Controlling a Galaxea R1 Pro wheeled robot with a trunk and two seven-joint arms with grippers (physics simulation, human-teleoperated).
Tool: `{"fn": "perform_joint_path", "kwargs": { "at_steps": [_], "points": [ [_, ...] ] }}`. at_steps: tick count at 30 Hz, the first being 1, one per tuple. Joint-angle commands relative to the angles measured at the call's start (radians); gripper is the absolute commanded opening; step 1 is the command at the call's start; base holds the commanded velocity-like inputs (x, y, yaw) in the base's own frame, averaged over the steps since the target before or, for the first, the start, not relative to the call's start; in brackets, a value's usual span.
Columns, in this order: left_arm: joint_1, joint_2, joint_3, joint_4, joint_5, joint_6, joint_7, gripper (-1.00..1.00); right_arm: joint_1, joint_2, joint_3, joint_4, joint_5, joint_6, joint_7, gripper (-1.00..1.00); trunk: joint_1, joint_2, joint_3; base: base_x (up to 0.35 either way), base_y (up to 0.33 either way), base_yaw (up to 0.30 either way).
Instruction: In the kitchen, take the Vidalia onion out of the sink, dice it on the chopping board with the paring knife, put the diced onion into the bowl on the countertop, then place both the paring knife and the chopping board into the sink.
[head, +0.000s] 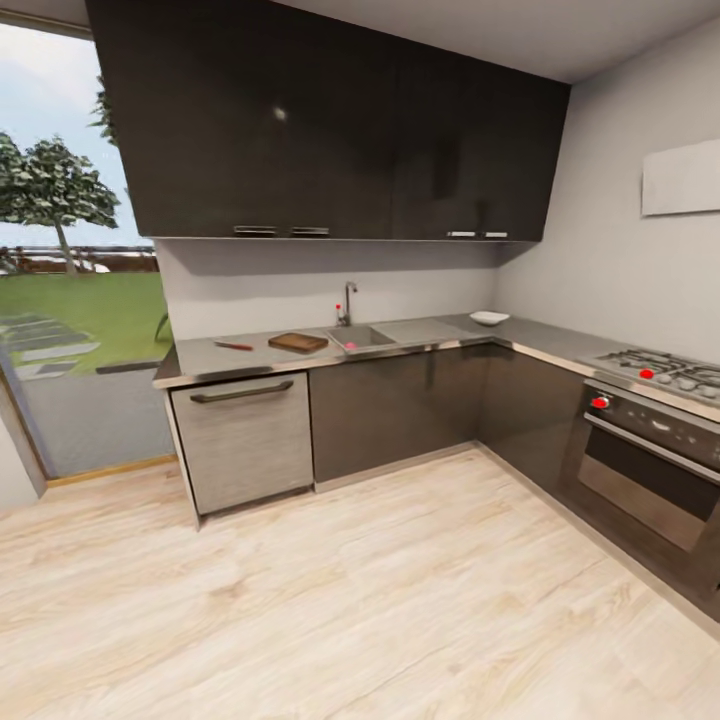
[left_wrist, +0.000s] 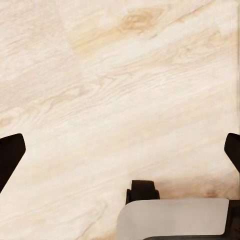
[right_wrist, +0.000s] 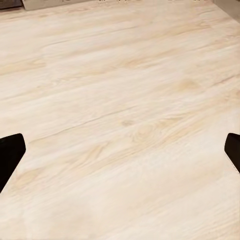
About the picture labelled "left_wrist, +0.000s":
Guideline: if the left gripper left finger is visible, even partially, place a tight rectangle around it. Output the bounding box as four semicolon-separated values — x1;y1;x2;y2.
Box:
0;133;26;193

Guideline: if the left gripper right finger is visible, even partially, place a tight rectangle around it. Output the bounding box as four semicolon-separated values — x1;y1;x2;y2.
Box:
224;133;240;173

